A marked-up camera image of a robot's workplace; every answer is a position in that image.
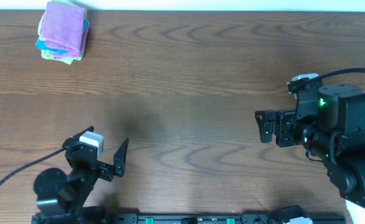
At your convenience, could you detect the purple microfiber cloth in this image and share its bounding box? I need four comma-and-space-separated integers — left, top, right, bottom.
42, 1, 86, 50

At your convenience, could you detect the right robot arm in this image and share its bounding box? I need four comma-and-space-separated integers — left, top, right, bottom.
255, 78, 365, 209

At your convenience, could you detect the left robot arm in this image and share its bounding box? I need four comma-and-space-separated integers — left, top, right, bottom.
32, 126, 129, 223

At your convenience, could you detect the purple folded cloth in stack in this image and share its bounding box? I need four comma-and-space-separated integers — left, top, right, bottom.
53, 19, 90, 60

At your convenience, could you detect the green folded cloth at bottom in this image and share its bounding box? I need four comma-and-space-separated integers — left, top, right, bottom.
41, 50, 83, 65

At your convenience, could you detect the green folded cloth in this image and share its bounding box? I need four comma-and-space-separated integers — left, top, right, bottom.
37, 0, 75, 41
41, 50, 83, 65

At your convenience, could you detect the blue folded cloth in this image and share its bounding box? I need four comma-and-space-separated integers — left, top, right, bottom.
35, 18, 90, 55

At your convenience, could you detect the green folded cloth on top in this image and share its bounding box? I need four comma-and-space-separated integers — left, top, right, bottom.
37, 0, 75, 41

